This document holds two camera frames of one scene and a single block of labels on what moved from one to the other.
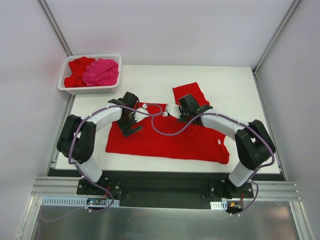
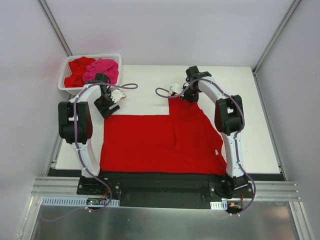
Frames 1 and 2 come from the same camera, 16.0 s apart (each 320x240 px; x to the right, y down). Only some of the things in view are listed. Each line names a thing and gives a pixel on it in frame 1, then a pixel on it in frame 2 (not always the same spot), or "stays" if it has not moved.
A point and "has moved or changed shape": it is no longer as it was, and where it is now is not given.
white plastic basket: x=107 y=88 stays
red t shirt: x=199 y=141 has moved or changed shape
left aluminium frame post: x=50 y=18 stays
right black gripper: x=191 y=115 to x=189 y=97
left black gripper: x=130 y=129 to x=107 y=109
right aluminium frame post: x=293 y=6 stays
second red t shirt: x=78 y=66 stays
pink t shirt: x=102 y=72 stays
